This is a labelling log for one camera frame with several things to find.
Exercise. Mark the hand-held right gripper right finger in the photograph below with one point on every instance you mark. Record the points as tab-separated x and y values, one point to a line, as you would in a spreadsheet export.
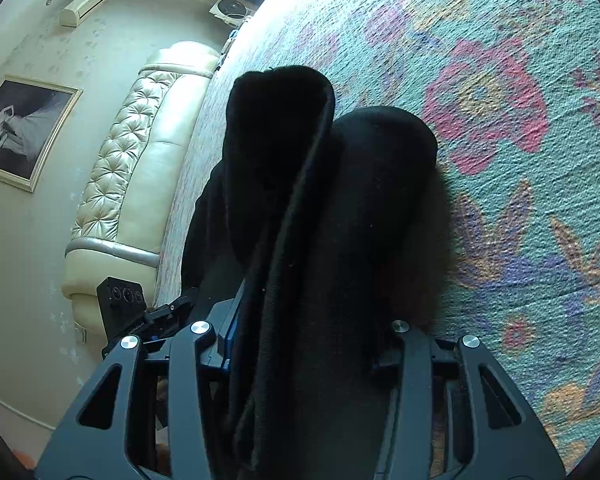
410	350

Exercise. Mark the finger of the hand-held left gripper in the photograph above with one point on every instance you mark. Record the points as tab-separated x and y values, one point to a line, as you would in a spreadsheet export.
185	305

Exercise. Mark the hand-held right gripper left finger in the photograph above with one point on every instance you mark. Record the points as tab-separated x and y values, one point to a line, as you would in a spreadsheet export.
231	332

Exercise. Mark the black pants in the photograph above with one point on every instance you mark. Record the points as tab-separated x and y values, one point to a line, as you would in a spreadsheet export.
330	260

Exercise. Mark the cream tufted headboard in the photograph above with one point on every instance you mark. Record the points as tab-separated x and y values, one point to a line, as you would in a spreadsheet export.
130	185

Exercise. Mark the floral bed blanket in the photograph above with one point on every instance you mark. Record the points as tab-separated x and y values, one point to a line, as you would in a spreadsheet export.
505	160

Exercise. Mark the white box fan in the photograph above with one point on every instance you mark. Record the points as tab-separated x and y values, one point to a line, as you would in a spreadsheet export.
230	10

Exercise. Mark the white air conditioner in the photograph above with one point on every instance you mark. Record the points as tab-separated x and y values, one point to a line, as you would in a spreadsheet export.
87	4

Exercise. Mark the framed wall picture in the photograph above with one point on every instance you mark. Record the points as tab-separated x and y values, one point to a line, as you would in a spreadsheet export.
20	130

